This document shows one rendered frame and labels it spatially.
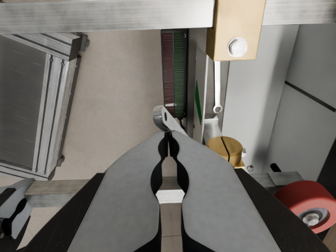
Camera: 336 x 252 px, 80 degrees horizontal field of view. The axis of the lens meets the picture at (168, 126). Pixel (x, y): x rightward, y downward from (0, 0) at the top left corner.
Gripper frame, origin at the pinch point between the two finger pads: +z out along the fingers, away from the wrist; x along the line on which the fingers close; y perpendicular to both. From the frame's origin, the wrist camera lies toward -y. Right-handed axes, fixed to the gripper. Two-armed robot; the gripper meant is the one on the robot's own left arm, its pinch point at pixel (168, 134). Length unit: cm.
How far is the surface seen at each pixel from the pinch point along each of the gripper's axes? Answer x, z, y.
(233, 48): 7.2, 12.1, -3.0
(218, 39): 5.8, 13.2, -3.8
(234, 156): 8.6, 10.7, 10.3
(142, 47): -12, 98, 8
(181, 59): 2.9, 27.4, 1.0
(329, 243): 26.7, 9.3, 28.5
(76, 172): -65, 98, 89
